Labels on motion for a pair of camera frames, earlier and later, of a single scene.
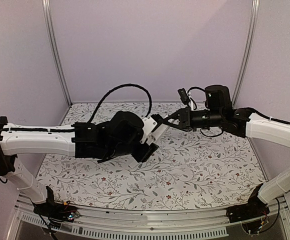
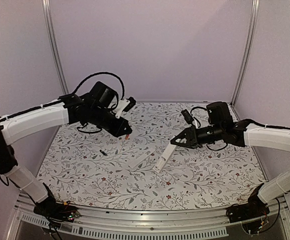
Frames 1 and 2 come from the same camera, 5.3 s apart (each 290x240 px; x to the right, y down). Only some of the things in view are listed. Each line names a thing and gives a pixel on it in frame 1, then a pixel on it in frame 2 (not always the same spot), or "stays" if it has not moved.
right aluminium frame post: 255,6 stays
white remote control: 155,135 → 165,157
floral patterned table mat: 190,170 stays
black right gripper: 185,119 → 193,136
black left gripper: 147,152 → 118,132
